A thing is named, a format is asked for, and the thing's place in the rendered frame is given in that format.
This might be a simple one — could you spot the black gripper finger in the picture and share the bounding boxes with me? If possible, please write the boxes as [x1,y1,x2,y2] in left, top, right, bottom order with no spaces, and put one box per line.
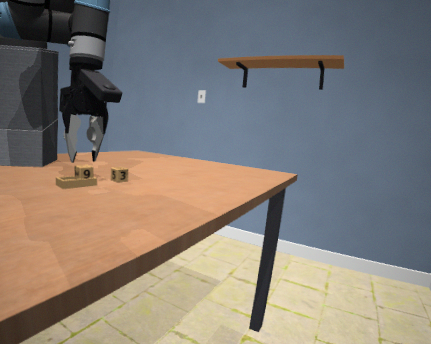
[87,102,108,162]
[62,98,81,163]

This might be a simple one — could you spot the tan shallow rectangular tray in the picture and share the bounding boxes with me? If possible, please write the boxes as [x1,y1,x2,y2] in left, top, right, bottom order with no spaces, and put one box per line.
[56,176,97,189]

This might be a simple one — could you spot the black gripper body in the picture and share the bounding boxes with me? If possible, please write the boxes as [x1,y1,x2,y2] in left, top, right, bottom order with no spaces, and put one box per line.
[59,56,104,116]

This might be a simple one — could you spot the tan cube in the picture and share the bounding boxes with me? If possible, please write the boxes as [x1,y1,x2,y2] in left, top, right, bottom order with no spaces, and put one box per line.
[111,167,128,182]
[75,165,93,179]

